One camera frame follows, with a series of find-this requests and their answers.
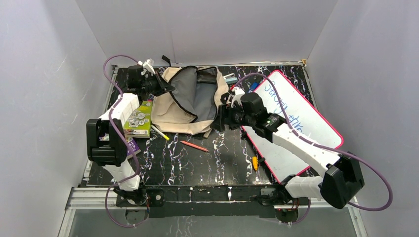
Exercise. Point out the red pencil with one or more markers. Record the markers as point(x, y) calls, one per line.
point(194, 146)

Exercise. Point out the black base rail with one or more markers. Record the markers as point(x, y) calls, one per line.
point(266, 201)

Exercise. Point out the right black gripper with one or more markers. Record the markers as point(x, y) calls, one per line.
point(224, 111)

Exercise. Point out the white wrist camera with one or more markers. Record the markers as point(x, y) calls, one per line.
point(233, 97)
point(147, 65)

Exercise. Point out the purple treehouse book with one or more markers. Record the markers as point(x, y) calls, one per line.
point(134, 146)

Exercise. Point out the white yellow highlighter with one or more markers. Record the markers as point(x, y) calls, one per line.
point(160, 133)

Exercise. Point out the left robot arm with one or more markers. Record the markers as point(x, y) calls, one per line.
point(107, 145)

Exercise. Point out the cream canvas student bag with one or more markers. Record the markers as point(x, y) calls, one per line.
point(192, 106)

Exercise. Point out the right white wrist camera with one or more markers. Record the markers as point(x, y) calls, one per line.
point(233, 97)

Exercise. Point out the yellow marker cap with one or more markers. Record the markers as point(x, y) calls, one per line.
point(255, 163)

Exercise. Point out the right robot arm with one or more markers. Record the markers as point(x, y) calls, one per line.
point(339, 176)

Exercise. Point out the green treehouse book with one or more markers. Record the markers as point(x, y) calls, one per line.
point(138, 125)

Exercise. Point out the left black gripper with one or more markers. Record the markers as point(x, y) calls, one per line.
point(160, 86)

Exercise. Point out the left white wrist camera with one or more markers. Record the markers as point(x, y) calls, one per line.
point(147, 65)

